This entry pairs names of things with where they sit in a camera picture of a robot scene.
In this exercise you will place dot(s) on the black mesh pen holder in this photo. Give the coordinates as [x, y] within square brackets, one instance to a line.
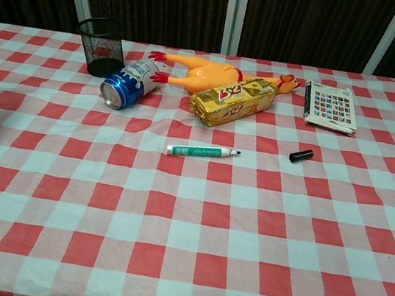
[101, 48]

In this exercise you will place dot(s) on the blue white beer can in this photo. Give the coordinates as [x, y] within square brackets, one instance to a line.
[129, 82]

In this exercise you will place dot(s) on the green white marker body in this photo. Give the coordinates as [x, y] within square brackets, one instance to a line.
[197, 151]

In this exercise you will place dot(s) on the yellow rubber chicken toy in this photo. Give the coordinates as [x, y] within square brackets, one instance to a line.
[209, 71]

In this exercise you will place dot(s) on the black marker cap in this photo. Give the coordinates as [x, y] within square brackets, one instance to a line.
[301, 156]

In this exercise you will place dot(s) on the gold cracker package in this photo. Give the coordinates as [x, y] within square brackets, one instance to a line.
[230, 102]

